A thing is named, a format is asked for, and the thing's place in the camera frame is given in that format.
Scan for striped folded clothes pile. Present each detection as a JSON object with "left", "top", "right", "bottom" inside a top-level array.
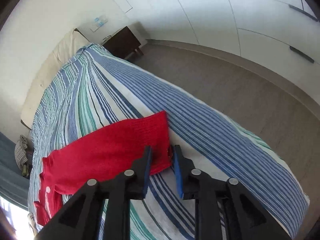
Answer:
[{"left": 14, "top": 135, "right": 28, "bottom": 170}]

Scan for red knit sweater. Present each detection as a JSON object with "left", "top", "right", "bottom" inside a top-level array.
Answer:
[{"left": 34, "top": 111, "right": 171, "bottom": 226}]

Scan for wall socket panel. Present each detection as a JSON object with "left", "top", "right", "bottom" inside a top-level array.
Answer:
[{"left": 90, "top": 15, "right": 108, "bottom": 32}]

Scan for blue curtain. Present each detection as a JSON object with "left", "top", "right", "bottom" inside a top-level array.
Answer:
[{"left": 0, "top": 133, "right": 29, "bottom": 211}]

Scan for cream padded headboard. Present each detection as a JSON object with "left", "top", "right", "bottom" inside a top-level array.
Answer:
[{"left": 21, "top": 29, "right": 89, "bottom": 129}]

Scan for dark wooden right nightstand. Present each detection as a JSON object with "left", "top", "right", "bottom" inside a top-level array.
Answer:
[{"left": 102, "top": 27, "right": 144, "bottom": 59}]

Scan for striped blue green bedspread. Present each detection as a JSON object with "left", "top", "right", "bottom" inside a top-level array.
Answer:
[{"left": 28, "top": 43, "right": 310, "bottom": 239}]

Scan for white built-in wardrobe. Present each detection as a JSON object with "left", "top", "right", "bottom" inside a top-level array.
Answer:
[{"left": 115, "top": 0, "right": 319, "bottom": 62}]

